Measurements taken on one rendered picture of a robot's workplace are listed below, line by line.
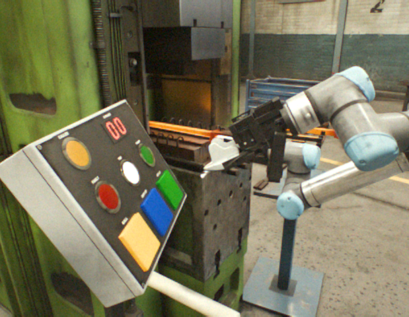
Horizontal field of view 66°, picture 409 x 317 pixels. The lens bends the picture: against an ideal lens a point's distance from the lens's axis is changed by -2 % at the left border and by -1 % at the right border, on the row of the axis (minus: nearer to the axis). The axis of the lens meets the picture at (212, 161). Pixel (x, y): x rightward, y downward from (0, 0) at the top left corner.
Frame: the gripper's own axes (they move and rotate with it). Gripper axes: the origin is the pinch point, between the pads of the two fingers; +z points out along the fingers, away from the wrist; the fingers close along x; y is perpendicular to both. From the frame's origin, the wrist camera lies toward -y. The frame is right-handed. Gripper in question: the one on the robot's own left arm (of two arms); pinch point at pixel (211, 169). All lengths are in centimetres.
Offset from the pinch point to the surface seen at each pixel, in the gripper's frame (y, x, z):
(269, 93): -57, -436, -3
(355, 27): -67, -798, -241
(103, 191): 10.5, 20.8, 10.8
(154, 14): 40, -34, 1
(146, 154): 9.8, 0.7, 10.8
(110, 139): 16.8, 9.2, 11.1
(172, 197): -1.3, 2.0, 10.4
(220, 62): 19, -74, -4
